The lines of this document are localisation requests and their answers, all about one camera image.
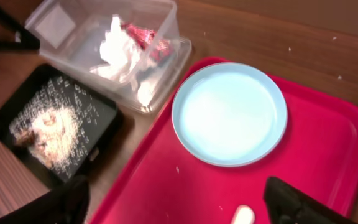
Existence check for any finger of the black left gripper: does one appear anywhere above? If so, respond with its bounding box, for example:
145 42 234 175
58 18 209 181
0 0 40 52

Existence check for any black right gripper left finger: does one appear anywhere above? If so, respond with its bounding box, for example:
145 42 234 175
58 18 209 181
0 175 90 224

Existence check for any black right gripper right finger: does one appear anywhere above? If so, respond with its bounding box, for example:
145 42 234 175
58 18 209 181
263 177 356 224

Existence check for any white plastic spoon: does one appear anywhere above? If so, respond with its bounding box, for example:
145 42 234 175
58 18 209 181
231 205 255 224

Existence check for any brown food scrap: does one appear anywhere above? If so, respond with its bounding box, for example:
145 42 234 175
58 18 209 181
14 130 37 147

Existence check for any white rice pile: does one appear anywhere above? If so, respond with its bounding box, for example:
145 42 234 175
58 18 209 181
9 76 99 177

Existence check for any light blue plate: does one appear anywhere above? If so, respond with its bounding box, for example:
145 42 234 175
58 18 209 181
172 62 288 167

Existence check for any white tissue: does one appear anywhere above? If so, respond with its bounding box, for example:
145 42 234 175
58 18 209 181
90 14 157 106

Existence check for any red snack wrapper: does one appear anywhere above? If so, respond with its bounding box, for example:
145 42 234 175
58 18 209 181
121 23 173 62

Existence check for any black food waste tray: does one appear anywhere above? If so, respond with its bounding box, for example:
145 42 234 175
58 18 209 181
0 64 124 189

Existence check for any red plastic tray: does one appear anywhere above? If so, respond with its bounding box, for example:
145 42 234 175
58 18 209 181
92 57 358 223

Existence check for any clear plastic bin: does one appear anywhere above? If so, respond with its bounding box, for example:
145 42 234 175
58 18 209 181
25 0 191 114

